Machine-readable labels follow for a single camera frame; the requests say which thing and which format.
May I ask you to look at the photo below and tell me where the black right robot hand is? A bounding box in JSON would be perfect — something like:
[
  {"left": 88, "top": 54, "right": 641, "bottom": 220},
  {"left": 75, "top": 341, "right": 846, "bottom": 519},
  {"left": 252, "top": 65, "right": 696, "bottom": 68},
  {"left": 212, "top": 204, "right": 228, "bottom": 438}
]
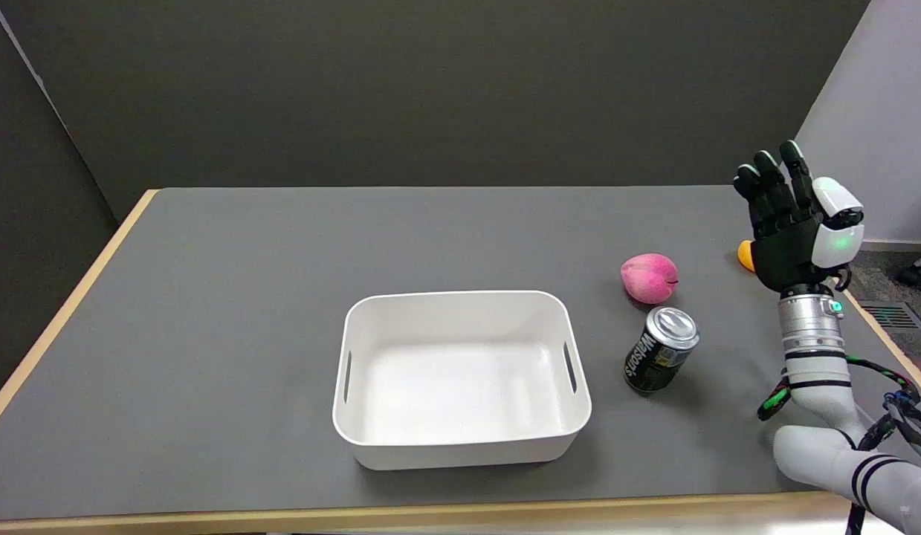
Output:
[{"left": 733, "top": 140, "right": 866, "bottom": 291}]

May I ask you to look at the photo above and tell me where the black soda can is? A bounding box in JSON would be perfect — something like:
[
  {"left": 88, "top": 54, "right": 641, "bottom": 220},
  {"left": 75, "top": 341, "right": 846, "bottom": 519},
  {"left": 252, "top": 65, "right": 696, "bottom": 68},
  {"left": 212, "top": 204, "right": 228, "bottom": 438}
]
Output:
[{"left": 624, "top": 307, "right": 700, "bottom": 394}]

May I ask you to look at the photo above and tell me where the black floor vent grille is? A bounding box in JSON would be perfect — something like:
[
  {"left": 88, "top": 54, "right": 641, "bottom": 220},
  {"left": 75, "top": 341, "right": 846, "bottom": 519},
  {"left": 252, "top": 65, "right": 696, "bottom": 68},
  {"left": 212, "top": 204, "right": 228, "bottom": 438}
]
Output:
[{"left": 862, "top": 302, "right": 921, "bottom": 331}]

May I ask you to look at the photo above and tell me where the pink peach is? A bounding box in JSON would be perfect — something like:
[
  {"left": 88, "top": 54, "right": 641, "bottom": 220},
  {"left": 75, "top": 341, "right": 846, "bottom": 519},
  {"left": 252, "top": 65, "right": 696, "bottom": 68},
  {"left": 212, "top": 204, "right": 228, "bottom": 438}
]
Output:
[{"left": 621, "top": 253, "right": 679, "bottom": 305}]

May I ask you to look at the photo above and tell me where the white plastic bin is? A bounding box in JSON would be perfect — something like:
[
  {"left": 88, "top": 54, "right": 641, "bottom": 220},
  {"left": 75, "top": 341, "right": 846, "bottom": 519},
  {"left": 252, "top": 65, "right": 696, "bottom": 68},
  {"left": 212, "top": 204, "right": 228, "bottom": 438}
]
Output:
[{"left": 332, "top": 291, "right": 592, "bottom": 471}]

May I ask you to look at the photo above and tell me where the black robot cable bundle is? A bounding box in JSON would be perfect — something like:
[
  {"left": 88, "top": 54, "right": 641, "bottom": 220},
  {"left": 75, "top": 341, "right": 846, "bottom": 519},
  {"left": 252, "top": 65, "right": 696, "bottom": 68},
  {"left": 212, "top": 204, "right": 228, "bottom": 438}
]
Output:
[{"left": 757, "top": 355, "right": 921, "bottom": 535}]

